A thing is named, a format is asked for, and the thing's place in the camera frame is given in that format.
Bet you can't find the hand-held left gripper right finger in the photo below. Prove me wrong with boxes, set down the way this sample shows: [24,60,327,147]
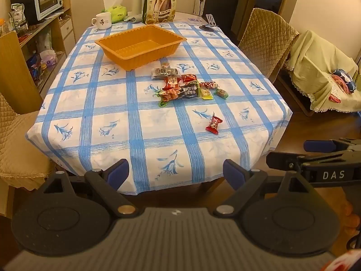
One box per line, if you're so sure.
[214,159,311,218]

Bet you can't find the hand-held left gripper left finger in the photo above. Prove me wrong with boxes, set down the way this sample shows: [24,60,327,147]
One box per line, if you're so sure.
[42,159,144,218]

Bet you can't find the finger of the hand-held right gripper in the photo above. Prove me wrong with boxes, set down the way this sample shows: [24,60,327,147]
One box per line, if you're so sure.
[304,138,361,154]
[266,152,347,172]

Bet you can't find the red twisted-end candy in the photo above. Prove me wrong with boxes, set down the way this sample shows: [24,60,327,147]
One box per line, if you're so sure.
[205,112,223,134]

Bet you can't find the long black snack packet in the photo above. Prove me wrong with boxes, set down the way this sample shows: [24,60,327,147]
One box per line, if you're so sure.
[176,82,201,100]

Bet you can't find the puffed red snack packet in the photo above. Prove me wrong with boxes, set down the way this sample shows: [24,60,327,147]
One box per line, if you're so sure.
[180,73,198,84]

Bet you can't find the dark clear snack packets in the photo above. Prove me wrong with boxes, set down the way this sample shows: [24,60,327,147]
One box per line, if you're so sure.
[151,65,179,79]

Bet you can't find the orange plastic tray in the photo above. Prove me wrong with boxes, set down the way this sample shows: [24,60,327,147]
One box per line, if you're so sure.
[95,24,188,72]

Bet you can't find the person's right hand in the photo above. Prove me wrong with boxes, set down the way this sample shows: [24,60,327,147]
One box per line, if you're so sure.
[337,188,357,232]

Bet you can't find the blue checked tablecloth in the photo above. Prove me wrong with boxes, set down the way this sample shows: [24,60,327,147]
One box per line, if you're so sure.
[25,11,294,196]

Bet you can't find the blue red cloth bundle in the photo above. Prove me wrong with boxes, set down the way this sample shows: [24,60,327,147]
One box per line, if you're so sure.
[330,68,357,103]

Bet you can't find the sofa with cream cover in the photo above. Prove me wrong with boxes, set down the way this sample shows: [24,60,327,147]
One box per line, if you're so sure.
[285,30,361,113]

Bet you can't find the red white patterned clothing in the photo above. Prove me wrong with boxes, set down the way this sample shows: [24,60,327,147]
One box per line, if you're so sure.
[322,250,361,271]

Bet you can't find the chair with quilted beige cover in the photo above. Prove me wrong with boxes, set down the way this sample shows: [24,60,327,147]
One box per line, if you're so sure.
[0,92,57,218]
[238,8,300,84]

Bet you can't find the blue bag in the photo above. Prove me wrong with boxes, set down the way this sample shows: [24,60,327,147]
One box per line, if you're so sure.
[26,55,41,79]

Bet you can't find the white printed mug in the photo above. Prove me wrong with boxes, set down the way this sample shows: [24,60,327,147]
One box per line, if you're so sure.
[92,13,113,30]

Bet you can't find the wooden shelf unit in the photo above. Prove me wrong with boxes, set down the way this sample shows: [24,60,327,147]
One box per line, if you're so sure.
[0,4,76,113]

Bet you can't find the grey cloth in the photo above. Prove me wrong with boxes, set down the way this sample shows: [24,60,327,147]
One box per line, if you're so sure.
[124,13,144,23]

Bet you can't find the green tissue pack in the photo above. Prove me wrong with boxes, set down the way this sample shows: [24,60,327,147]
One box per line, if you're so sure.
[102,0,128,23]

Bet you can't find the large sunflower seed bag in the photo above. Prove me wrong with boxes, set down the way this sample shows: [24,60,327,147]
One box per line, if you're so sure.
[142,0,179,25]

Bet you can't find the green white packets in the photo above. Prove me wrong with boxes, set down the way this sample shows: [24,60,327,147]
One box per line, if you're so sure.
[8,3,29,34]

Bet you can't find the light blue toaster oven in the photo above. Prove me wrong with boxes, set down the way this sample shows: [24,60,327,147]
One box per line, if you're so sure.
[33,0,65,21]

